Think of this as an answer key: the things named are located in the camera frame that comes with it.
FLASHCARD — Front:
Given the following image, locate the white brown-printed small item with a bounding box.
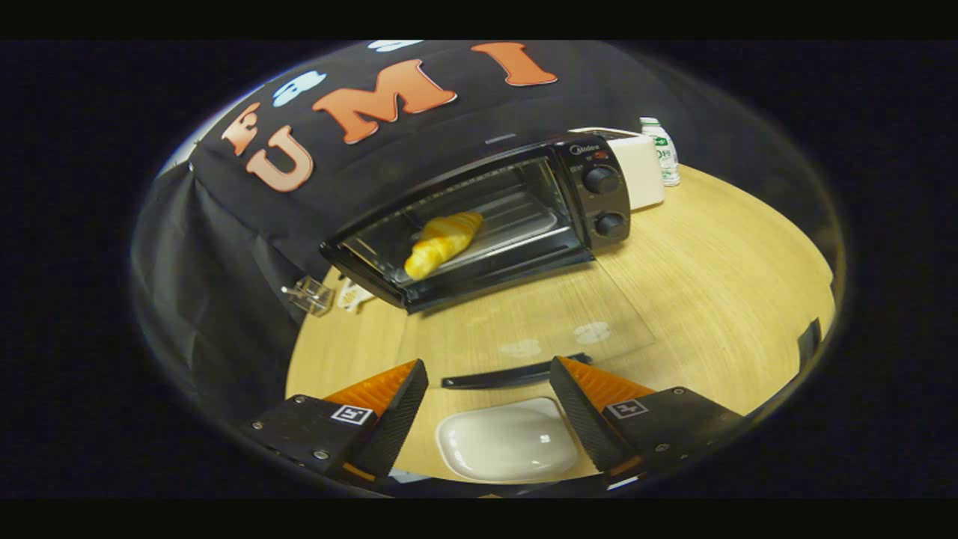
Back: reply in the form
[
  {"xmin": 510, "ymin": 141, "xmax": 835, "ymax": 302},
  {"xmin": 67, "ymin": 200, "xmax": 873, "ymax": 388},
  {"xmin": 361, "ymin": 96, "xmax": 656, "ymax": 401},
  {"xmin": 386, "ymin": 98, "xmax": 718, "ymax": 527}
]
[{"xmin": 337, "ymin": 278, "xmax": 375, "ymax": 312}]

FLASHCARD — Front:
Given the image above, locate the yellow croissant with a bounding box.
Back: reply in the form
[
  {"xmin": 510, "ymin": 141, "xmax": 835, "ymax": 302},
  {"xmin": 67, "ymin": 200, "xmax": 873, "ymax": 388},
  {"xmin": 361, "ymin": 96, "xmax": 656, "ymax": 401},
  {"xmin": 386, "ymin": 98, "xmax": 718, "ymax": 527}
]
[{"xmin": 404, "ymin": 212, "xmax": 485, "ymax": 281}]

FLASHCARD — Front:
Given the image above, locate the white oval plate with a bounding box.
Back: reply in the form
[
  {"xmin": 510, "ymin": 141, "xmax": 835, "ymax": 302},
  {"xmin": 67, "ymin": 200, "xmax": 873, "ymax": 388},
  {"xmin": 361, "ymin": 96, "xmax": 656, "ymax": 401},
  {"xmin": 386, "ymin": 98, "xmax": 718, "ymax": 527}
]
[{"xmin": 436, "ymin": 398, "xmax": 579, "ymax": 484}]

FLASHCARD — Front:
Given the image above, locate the black toaster oven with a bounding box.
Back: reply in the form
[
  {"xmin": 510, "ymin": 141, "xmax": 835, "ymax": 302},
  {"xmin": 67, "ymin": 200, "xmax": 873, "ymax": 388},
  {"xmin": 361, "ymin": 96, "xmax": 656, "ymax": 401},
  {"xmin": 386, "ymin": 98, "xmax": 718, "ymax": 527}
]
[{"xmin": 320, "ymin": 133, "xmax": 656, "ymax": 390}]

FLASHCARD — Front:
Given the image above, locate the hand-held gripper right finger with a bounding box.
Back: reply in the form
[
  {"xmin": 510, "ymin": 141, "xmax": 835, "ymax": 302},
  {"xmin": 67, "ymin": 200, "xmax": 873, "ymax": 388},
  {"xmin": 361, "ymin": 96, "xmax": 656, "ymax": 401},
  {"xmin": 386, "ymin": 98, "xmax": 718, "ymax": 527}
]
[{"xmin": 549, "ymin": 356, "xmax": 742, "ymax": 480}]

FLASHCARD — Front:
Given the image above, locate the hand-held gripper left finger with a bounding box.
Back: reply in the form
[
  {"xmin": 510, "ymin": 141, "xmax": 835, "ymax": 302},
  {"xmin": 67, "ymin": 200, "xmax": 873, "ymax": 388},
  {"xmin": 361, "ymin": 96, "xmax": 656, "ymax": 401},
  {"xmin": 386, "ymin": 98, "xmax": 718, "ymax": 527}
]
[{"xmin": 247, "ymin": 359, "xmax": 430, "ymax": 484}]

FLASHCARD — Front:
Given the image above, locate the small white plastic bottle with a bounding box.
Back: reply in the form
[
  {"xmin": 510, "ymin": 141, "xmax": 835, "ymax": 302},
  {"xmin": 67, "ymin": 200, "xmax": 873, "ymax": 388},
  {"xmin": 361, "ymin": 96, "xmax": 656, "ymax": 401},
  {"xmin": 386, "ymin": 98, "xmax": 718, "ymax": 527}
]
[{"xmin": 640, "ymin": 118, "xmax": 681, "ymax": 187}]

